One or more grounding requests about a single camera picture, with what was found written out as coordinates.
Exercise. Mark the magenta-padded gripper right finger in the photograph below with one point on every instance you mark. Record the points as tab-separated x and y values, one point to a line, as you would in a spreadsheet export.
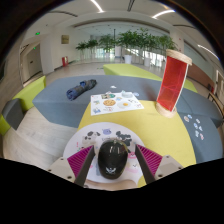
150	159

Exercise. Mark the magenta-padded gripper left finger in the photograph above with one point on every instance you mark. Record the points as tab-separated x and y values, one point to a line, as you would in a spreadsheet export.
80	160

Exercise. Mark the black computer mouse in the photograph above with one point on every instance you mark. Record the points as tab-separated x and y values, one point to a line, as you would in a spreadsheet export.
112	158

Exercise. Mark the round white printed mouse pad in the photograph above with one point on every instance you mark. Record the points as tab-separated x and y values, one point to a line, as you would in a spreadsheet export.
106	130

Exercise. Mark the small paper sticker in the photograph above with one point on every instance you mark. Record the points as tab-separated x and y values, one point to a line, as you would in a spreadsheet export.
113	87
196	133
198	120
200	128
195	125
189	116
186	118
201	136
136	94

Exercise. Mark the long grey upholstered bench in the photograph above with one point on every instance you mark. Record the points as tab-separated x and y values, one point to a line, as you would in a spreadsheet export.
56	103

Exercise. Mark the white sticker sheet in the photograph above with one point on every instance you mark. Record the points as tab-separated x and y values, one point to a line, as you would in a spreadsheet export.
116	104

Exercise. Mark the red lamp with wooden ends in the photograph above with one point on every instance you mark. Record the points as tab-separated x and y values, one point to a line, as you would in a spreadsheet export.
172	83

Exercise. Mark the dark grey small seat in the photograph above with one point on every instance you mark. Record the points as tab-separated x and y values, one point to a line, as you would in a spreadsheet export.
12	113

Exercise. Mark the lime green upholstered bench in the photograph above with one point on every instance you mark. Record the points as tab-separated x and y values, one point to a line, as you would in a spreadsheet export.
190	85
126	70

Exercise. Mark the lime green corner seat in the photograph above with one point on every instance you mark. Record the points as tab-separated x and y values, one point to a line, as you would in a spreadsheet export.
31	91

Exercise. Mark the red fire extinguisher box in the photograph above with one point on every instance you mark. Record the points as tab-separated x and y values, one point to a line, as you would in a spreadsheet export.
65	61

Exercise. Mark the grey door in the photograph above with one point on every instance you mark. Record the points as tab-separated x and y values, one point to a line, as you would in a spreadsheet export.
33	61

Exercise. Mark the row of potted plants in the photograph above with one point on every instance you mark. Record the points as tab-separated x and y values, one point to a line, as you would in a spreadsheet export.
133	40

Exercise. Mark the ceiling strip lights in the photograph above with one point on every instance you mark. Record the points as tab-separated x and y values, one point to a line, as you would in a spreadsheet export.
163	13

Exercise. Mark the black wall screen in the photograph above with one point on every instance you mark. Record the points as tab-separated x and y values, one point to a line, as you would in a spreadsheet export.
2	70

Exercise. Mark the gold wall plaque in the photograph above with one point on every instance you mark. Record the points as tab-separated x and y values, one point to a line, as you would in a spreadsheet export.
65	39

